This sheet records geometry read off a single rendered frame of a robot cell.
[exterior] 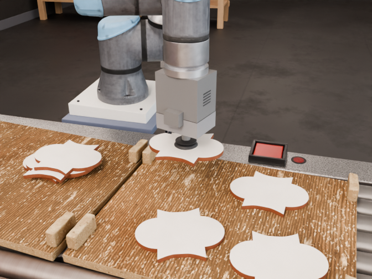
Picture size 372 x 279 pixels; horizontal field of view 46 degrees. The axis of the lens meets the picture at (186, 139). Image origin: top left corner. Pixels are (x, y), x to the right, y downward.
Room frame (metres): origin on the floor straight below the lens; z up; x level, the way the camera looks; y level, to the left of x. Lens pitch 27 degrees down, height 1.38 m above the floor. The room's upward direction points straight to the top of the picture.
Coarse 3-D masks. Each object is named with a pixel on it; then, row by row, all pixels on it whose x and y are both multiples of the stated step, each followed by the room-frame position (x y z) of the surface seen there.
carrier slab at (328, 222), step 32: (160, 160) 0.77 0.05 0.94; (224, 160) 0.77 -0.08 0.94; (128, 192) 0.65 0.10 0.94; (160, 192) 0.65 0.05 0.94; (192, 192) 0.65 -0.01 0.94; (224, 192) 0.65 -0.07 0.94; (320, 192) 0.65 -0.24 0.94; (96, 224) 0.56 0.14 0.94; (128, 224) 0.56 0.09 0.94; (224, 224) 0.56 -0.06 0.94; (256, 224) 0.56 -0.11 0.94; (288, 224) 0.56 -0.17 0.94; (320, 224) 0.56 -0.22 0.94; (352, 224) 0.56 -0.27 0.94; (64, 256) 0.49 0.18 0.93; (96, 256) 0.49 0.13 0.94; (128, 256) 0.49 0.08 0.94; (224, 256) 0.49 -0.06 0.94; (352, 256) 0.49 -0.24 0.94
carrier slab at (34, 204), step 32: (0, 128) 0.92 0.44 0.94; (32, 128) 0.92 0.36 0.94; (0, 160) 0.77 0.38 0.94; (128, 160) 0.77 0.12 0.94; (0, 192) 0.65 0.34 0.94; (32, 192) 0.65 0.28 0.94; (64, 192) 0.65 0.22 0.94; (96, 192) 0.65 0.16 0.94; (0, 224) 0.56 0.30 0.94; (32, 224) 0.56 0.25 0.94
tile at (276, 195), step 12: (240, 180) 0.68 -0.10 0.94; (252, 180) 0.68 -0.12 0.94; (264, 180) 0.68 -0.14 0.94; (276, 180) 0.68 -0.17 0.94; (288, 180) 0.68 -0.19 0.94; (240, 192) 0.64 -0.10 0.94; (252, 192) 0.64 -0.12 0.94; (264, 192) 0.64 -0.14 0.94; (276, 192) 0.64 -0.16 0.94; (288, 192) 0.64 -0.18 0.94; (300, 192) 0.64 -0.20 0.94; (252, 204) 0.60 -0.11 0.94; (264, 204) 0.60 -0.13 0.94; (276, 204) 0.60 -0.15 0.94; (288, 204) 0.60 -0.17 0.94; (300, 204) 0.60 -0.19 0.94
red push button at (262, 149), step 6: (258, 144) 0.85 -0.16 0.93; (264, 144) 0.85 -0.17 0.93; (270, 144) 0.85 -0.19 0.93; (258, 150) 0.82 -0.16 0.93; (264, 150) 0.82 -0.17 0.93; (270, 150) 0.82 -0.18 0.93; (276, 150) 0.82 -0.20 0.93; (282, 150) 0.83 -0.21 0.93; (270, 156) 0.80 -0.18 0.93; (276, 156) 0.80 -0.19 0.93
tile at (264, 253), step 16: (256, 240) 0.51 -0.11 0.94; (272, 240) 0.51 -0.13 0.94; (288, 240) 0.51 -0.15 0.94; (240, 256) 0.48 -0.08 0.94; (256, 256) 0.48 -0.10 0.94; (272, 256) 0.48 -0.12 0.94; (288, 256) 0.48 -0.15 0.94; (304, 256) 0.48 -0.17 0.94; (320, 256) 0.48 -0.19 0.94; (240, 272) 0.45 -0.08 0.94; (256, 272) 0.45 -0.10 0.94; (272, 272) 0.45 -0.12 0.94; (288, 272) 0.45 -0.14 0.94; (304, 272) 0.45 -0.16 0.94; (320, 272) 0.45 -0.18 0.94
